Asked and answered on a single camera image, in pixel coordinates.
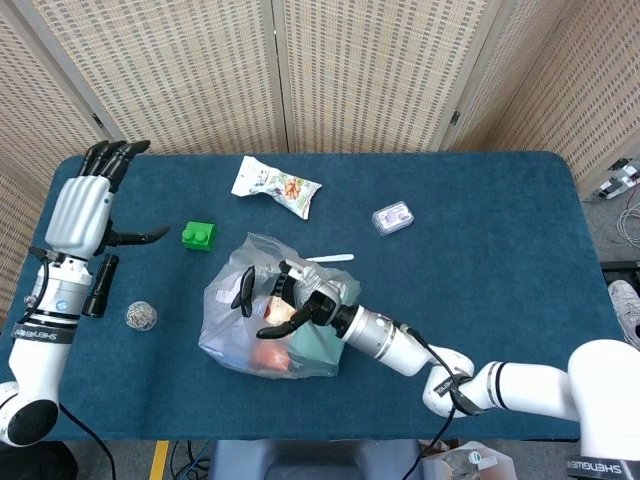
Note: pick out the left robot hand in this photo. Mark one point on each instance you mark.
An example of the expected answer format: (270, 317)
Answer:
(80, 210)

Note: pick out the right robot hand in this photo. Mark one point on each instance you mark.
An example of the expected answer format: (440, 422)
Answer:
(322, 305)

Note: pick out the clear plastic shopping bag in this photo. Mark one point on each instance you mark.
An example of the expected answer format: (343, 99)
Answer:
(225, 320)

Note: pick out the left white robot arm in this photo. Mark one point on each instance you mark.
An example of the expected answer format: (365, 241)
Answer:
(40, 360)

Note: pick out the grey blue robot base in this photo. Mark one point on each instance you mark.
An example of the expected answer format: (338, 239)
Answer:
(310, 460)

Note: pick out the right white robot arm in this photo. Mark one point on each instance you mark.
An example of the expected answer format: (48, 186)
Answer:
(380, 335)

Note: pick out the peach coloured packet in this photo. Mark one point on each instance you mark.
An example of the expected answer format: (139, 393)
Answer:
(277, 312)

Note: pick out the white plastic stick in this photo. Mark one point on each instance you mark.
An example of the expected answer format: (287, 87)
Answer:
(330, 258)

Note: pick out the teal cardboard box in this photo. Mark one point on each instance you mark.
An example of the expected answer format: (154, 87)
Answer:
(315, 352)

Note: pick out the black flashlight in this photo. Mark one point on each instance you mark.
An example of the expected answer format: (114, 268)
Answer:
(101, 285)

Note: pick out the metal screen hinge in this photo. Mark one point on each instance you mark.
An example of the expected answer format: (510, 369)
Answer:
(97, 120)
(455, 118)

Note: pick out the green toy brick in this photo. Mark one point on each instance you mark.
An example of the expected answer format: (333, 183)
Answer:
(199, 237)

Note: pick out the round clear paper clip tub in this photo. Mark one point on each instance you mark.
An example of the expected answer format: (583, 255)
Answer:
(141, 316)

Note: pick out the teal table cloth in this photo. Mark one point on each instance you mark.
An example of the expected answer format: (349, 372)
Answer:
(450, 300)

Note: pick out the white snack packet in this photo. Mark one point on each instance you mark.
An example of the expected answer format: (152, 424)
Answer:
(272, 185)

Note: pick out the woven folding screen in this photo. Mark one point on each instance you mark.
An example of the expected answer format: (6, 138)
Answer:
(200, 65)

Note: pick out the clear plastic bottle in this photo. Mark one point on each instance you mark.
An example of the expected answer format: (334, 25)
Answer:
(470, 462)

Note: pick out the grey sneaker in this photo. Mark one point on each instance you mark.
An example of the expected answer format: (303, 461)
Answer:
(625, 310)

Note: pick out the white power strip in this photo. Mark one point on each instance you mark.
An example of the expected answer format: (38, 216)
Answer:
(617, 177)

